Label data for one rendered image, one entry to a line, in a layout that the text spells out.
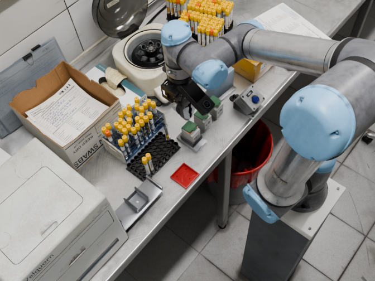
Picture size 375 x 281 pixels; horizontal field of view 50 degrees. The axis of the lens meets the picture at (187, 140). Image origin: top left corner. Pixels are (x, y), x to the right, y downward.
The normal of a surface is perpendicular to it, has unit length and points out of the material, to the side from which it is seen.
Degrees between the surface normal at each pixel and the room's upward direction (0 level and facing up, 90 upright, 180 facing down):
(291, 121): 83
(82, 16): 90
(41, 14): 90
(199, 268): 0
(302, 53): 56
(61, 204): 0
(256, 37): 36
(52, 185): 0
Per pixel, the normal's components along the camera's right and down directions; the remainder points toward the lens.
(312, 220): -0.07, -0.54
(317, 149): -0.80, 0.46
